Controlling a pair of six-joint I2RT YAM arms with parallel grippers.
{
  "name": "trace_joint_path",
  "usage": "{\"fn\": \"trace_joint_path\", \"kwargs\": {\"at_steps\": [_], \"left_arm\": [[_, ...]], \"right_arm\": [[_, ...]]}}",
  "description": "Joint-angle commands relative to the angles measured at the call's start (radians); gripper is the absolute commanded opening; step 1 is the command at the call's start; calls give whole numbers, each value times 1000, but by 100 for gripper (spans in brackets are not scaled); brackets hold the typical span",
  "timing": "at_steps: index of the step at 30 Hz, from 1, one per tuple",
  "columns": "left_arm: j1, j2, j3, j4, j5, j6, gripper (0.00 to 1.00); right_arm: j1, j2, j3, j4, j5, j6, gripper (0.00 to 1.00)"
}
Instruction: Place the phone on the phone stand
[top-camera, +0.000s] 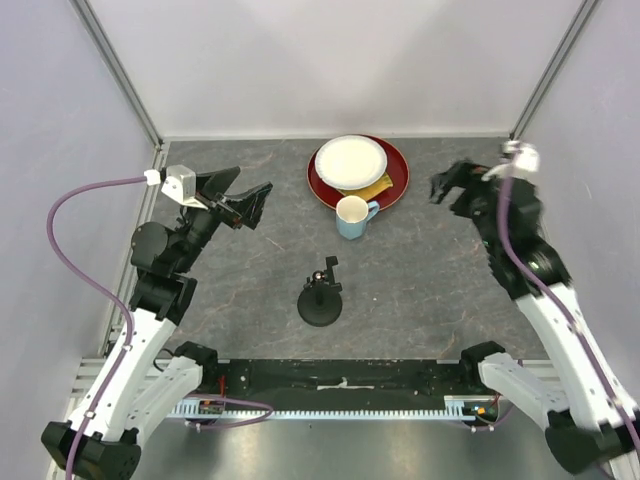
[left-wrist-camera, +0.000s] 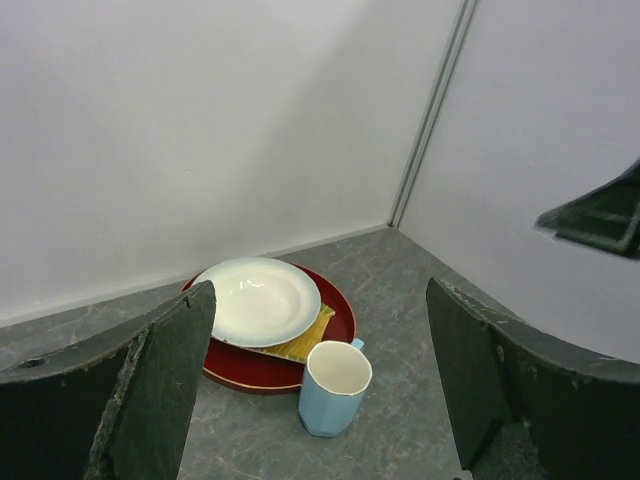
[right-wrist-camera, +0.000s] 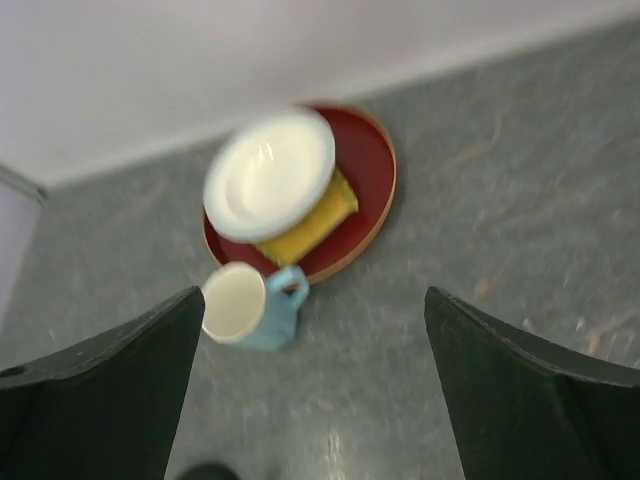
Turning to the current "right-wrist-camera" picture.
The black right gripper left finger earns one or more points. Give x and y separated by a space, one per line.
107 407

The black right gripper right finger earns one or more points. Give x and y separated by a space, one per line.
522 407

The light blue mug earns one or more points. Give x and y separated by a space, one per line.
246 309

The yellow sponge cloth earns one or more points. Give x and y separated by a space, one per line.
337 203

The red round tray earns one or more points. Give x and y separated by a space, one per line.
366 157

